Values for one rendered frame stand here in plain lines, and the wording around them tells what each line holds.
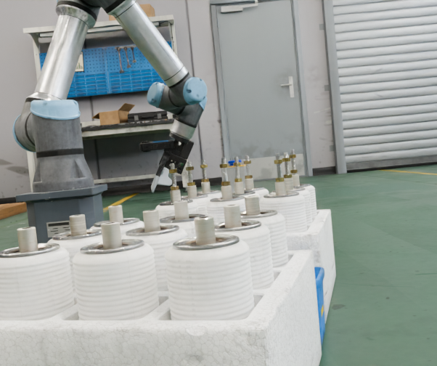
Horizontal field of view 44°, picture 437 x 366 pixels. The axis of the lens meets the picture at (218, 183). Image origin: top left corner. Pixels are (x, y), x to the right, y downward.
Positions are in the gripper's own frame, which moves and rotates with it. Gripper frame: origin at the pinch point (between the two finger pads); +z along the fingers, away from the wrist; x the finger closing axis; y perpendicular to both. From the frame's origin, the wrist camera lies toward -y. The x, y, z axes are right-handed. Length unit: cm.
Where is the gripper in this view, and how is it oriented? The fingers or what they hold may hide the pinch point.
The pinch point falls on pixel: (152, 188)
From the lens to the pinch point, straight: 181.5
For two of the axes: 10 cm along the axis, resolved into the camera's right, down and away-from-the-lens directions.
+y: 9.2, 3.8, 1.0
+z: -3.9, 9.1, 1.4
